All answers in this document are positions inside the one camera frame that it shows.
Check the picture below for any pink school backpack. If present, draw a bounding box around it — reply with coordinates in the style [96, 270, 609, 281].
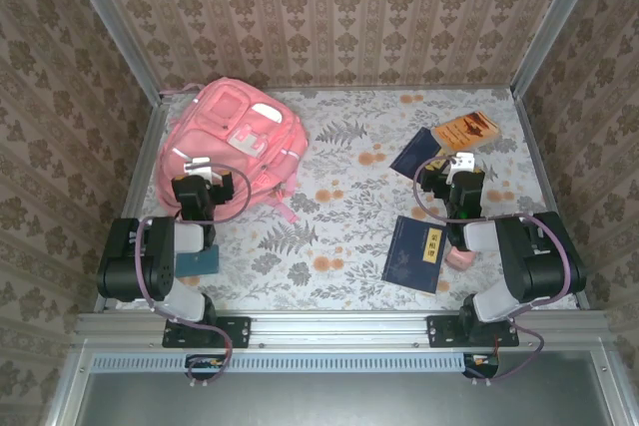
[158, 76, 311, 225]

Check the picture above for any orange book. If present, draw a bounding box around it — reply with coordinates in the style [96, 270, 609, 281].
[430, 110, 501, 155]

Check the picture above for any small dark blue book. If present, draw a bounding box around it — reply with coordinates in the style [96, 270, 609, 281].
[388, 127, 453, 181]

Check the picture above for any pink pencil case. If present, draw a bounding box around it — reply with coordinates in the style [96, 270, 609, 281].
[445, 244, 475, 270]

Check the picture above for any teal notebook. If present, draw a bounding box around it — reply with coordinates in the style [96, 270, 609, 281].
[174, 244, 221, 278]

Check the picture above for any large blue book yellow label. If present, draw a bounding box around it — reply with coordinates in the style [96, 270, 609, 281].
[381, 215, 449, 296]

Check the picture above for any floral table cover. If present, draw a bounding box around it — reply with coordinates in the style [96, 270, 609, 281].
[107, 89, 583, 311]

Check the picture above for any grey metal panel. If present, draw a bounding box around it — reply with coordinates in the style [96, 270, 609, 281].
[44, 340, 639, 426]

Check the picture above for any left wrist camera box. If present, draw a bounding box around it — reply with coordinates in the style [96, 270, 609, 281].
[183, 156, 215, 179]

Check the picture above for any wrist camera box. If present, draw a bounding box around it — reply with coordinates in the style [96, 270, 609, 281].
[183, 156, 215, 179]
[444, 151, 475, 186]

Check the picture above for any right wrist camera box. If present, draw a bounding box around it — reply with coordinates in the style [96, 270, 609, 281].
[444, 151, 475, 186]

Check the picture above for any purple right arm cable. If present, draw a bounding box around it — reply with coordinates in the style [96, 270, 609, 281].
[413, 156, 575, 387]

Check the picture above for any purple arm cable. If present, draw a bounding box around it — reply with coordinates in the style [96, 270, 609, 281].
[130, 165, 252, 388]
[413, 156, 575, 387]

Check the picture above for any aluminium frame bar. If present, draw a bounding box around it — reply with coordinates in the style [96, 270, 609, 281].
[509, 89, 591, 310]
[162, 84, 515, 96]
[93, 94, 172, 312]

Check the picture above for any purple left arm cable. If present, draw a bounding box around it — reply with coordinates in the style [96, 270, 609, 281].
[130, 165, 252, 388]

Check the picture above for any wide aluminium mounting rail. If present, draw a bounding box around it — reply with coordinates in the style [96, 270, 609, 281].
[74, 309, 611, 348]

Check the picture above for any aluminium frame post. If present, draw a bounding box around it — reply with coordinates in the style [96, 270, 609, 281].
[58, 0, 167, 104]
[509, 0, 611, 98]

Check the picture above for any slotted grey cable duct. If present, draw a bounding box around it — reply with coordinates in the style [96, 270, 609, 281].
[92, 351, 501, 374]

